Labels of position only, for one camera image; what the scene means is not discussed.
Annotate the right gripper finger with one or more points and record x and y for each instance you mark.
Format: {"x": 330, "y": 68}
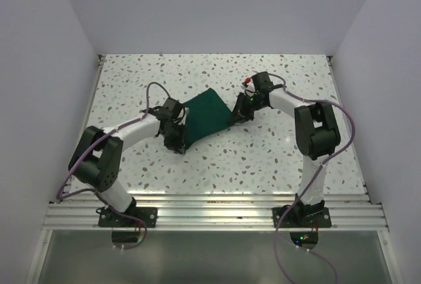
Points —
{"x": 243, "y": 118}
{"x": 239, "y": 107}

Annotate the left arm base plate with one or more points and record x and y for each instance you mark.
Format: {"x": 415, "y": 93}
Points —
{"x": 129, "y": 218}

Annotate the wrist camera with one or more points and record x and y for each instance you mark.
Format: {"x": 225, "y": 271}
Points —
{"x": 260, "y": 83}
{"x": 172, "y": 110}

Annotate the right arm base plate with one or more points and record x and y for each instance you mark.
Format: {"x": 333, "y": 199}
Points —
{"x": 292, "y": 219}

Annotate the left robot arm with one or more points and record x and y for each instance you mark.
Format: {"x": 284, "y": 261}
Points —
{"x": 96, "y": 160}

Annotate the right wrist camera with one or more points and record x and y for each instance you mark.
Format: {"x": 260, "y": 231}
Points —
{"x": 260, "y": 83}

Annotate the green surgical cloth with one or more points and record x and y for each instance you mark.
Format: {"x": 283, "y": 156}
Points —
{"x": 207, "y": 115}

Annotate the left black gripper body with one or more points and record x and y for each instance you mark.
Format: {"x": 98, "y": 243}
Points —
{"x": 175, "y": 135}

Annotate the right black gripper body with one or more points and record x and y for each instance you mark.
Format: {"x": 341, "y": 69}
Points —
{"x": 252, "y": 104}

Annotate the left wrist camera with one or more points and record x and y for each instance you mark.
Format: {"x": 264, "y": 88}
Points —
{"x": 172, "y": 110}

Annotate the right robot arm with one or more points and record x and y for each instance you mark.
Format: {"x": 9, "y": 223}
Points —
{"x": 316, "y": 135}

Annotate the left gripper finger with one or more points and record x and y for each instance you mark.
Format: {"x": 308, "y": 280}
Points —
{"x": 171, "y": 146}
{"x": 180, "y": 149}

